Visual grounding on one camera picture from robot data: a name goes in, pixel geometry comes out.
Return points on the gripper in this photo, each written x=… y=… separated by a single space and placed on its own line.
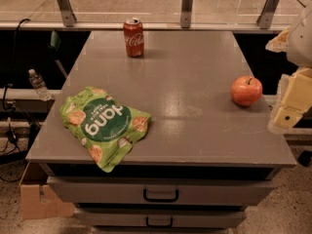
x=300 y=45

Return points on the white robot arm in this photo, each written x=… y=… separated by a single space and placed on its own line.
x=296 y=41

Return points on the red apple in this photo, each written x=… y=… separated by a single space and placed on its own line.
x=246 y=90

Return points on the grey drawer cabinet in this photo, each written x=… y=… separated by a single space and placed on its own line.
x=197 y=132

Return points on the red cola can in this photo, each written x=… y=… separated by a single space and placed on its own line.
x=134 y=39

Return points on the green chip bag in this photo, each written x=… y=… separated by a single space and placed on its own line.
x=105 y=127

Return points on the top grey drawer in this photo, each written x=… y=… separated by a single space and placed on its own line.
x=157 y=191

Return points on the grey drawer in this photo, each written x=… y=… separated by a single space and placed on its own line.
x=159 y=218
x=157 y=191

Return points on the clear plastic water bottle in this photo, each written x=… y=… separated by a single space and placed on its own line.
x=39 y=85

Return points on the cardboard box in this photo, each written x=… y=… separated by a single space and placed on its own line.
x=38 y=200

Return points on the right metal railing bracket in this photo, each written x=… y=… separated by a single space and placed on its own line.
x=265 y=19

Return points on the metal railing bracket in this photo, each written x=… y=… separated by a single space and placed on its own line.
x=67 y=15
x=186 y=13
x=265 y=19

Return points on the middle metal railing bracket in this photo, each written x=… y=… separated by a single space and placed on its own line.
x=186 y=13

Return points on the left metal railing bracket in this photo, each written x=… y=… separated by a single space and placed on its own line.
x=67 y=15

